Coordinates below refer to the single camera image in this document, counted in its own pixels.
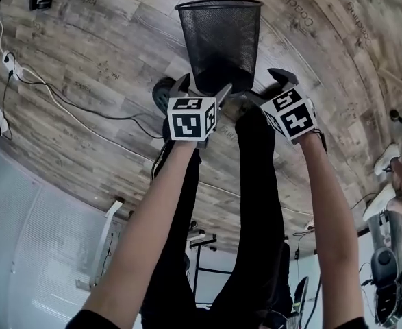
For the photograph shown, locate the person's right black shoe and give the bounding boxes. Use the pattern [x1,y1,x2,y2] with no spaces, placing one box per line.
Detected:
[234,96,268,119]

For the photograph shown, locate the light wooden desk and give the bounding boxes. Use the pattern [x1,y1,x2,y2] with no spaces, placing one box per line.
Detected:
[378,65,402,99]

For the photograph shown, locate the person's left leg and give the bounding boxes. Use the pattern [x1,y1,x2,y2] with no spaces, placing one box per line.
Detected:
[140,147,203,329]

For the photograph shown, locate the person's left black shoe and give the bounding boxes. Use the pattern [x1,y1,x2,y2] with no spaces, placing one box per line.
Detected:
[151,76,176,118]

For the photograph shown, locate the white power strip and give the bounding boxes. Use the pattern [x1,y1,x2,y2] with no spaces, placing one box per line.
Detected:
[1,50,24,80]

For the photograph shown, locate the black wire mesh wastebasket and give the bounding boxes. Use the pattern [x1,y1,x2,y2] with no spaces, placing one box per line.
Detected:
[174,0,265,96]

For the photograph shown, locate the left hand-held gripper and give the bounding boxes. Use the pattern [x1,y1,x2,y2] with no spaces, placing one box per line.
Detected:
[167,73,235,149]

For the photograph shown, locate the left hand-held gripper cable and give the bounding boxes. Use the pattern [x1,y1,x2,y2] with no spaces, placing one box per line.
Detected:
[150,138,175,180]

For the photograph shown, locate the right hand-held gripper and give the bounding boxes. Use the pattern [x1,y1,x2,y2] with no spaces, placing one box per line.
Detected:
[243,66,327,154]

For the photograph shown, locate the person's black shirt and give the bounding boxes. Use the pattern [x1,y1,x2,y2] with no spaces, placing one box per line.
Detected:
[65,308,368,329]

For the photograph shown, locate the person's right leg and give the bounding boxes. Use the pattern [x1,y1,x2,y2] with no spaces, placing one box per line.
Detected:
[214,106,290,329]

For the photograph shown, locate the white window blinds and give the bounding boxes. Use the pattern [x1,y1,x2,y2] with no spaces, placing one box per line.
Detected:
[0,149,147,329]

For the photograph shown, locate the person's left forearm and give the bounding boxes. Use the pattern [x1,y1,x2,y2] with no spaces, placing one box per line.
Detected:
[82,141,201,321]

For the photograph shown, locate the person's leg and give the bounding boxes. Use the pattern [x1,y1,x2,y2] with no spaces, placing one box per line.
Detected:
[214,106,290,329]
[140,147,203,329]

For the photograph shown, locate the person's black shoe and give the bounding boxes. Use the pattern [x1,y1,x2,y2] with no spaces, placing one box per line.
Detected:
[234,96,268,119]
[151,76,176,118]

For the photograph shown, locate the white metal stand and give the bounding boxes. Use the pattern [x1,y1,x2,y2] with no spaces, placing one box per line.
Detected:
[75,199,125,291]

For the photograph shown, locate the black metal frame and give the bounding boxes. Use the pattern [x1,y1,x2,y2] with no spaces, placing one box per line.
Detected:
[186,231,238,300]

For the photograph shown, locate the black floor cable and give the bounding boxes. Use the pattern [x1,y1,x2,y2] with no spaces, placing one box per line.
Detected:
[0,51,166,140]

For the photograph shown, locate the person's right forearm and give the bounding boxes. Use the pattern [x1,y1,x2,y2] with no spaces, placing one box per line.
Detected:
[299,134,366,321]

